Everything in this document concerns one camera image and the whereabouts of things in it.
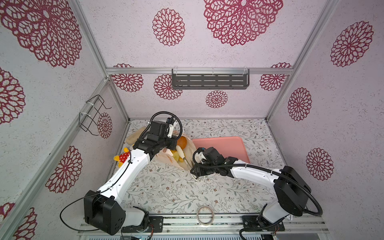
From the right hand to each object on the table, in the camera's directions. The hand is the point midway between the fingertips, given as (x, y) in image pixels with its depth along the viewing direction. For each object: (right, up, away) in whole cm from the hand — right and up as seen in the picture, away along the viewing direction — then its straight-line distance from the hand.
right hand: (192, 169), depth 82 cm
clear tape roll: (+8, -25, -7) cm, 27 cm away
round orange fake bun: (-6, +15, +9) cm, 18 cm away
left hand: (-9, +16, -1) cm, 18 cm away
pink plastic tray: (+25, +11, +23) cm, 36 cm away
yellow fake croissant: (-9, +7, +6) cm, 13 cm away
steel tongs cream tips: (-5, +7, +4) cm, 10 cm away
